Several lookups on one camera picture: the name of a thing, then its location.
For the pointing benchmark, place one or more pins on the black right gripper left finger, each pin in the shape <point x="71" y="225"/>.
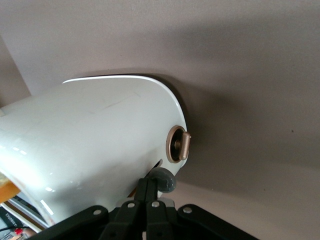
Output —
<point x="125" y="225"/>

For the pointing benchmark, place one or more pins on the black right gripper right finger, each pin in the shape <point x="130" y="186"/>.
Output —
<point x="160" y="225"/>

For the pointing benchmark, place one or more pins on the bread slice with orange crust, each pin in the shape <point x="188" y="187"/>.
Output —
<point x="6" y="187"/>

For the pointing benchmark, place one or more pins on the gold toaster dial knob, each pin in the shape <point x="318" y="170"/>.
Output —
<point x="183" y="147"/>

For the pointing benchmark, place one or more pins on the grey toaster lever knob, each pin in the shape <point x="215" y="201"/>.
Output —
<point x="166" y="181"/>

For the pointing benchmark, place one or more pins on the white two-slot toaster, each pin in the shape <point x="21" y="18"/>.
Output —
<point x="87" y="140"/>

